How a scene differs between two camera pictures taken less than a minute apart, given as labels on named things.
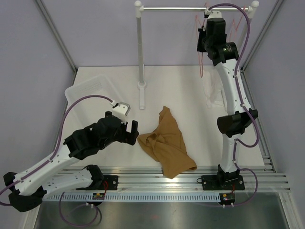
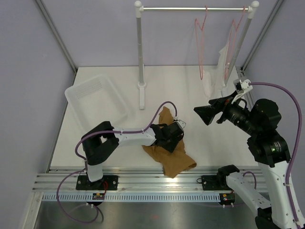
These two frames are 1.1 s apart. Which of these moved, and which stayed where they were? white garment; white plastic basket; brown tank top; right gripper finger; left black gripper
Moved: left black gripper; right gripper finger
Stayed: brown tank top; white plastic basket; white garment
